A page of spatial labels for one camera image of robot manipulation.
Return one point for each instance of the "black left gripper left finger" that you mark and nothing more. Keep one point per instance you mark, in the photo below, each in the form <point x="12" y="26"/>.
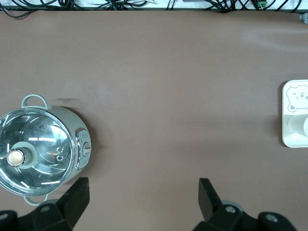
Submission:
<point x="72" y="202"/>

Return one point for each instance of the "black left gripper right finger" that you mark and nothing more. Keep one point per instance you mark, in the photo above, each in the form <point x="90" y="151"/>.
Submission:
<point x="211" y="209"/>

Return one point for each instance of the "white IKEA cup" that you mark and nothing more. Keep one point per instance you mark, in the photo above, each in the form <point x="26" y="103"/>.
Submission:
<point x="299" y="125"/>

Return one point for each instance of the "glass lid with gold knob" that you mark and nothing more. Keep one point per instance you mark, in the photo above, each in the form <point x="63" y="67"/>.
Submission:
<point x="48" y="134"/>

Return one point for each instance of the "pale green electric pot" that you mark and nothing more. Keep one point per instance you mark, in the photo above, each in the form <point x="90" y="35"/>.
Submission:
<point x="73" y="118"/>

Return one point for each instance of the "white bear print tray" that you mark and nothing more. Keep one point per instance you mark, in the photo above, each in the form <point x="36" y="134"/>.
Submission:
<point x="286" y="142"/>

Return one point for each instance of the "brown table mat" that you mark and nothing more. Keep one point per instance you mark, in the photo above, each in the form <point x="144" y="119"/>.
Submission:
<point x="154" y="72"/>

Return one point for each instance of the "small green connector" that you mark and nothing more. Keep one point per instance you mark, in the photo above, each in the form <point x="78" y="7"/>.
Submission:
<point x="262" y="3"/>

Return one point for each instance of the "aluminium camera mount post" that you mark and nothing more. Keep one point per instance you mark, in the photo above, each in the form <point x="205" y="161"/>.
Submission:
<point x="303" y="18"/>

